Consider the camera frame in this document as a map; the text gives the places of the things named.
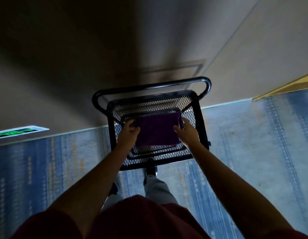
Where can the person's right forearm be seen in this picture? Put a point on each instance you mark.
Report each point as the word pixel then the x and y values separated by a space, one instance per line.
pixel 233 184

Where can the recessed wall access panel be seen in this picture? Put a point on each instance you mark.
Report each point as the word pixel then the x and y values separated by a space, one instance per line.
pixel 169 72

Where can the grey trousers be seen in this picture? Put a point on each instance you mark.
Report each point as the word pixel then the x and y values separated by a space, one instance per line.
pixel 159 191

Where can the white green emergency exit sign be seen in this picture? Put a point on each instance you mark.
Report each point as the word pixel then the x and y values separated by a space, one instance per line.
pixel 21 131

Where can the dark blue sneaker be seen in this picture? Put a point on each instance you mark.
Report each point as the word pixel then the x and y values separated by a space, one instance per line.
pixel 151 170
pixel 113 189

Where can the yellow wooden door frame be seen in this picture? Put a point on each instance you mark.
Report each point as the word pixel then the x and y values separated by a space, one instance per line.
pixel 291 88

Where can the person's left forearm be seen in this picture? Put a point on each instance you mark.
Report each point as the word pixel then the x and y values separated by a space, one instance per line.
pixel 94 181

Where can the person's left hand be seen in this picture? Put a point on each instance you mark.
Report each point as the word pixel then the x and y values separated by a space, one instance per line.
pixel 129 136

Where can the white baseboard strip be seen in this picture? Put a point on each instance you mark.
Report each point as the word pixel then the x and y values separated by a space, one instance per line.
pixel 69 133

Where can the person's right hand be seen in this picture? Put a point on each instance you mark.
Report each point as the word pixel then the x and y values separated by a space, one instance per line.
pixel 189 134

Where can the black mesh utility cart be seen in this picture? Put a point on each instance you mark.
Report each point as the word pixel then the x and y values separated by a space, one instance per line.
pixel 154 102

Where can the purple microfibre cloth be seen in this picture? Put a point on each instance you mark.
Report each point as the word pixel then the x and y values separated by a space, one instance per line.
pixel 157 129

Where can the dark red shirt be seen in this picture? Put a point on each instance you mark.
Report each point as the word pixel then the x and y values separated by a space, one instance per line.
pixel 144 219

